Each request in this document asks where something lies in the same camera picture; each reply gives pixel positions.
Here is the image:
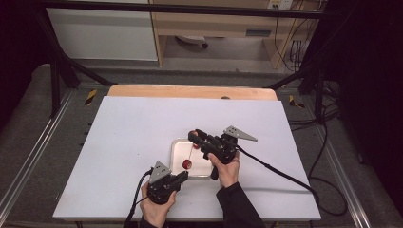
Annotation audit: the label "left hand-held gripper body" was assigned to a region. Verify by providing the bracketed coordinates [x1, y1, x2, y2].
[146, 160, 183, 205]

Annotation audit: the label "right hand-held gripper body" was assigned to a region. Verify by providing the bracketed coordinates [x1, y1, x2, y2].
[201, 125, 259, 181]

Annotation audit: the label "thin wooden skewer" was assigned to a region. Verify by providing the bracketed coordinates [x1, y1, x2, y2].
[186, 145, 194, 174]

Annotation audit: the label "white square tray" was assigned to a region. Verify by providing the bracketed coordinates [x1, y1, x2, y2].
[169, 138, 214, 179]

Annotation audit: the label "person's left hand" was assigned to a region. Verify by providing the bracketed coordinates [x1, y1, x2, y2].
[139, 181, 178, 228]

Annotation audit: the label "person's right hand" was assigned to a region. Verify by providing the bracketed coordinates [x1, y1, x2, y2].
[207, 151, 241, 189]

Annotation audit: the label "white chair base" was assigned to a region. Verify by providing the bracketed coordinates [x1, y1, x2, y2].
[175, 34, 209, 49]

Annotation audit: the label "light wooden desk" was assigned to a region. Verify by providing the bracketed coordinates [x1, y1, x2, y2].
[148, 0, 327, 70]

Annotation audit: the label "white cabinet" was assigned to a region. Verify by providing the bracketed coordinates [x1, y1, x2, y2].
[46, 0, 159, 62]

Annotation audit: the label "white power strip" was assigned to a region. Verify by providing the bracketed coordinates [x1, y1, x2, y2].
[267, 0, 295, 10]

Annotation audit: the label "black curtain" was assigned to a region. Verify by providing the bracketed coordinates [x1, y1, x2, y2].
[322, 0, 403, 217]
[0, 0, 51, 127]

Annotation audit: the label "left hand-held gripper cable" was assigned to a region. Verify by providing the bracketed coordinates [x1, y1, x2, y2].
[124, 168, 154, 228]

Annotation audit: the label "hand-held gripper cable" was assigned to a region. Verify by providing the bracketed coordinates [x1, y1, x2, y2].
[124, 168, 154, 228]
[236, 122, 348, 218]

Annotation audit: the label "right hand-held gripper cable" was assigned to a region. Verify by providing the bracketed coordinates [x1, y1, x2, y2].
[236, 122, 348, 218]

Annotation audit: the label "black floor cables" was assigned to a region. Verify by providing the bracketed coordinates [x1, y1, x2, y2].
[287, 80, 341, 132]

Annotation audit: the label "bundle of black cables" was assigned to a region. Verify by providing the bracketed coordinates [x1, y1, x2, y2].
[273, 0, 321, 73]

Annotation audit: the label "aluminium floor rail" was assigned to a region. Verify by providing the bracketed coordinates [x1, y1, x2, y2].
[312, 123, 373, 228]
[0, 89, 76, 217]

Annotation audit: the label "black metal frame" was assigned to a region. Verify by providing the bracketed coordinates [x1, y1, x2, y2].
[32, 0, 336, 119]

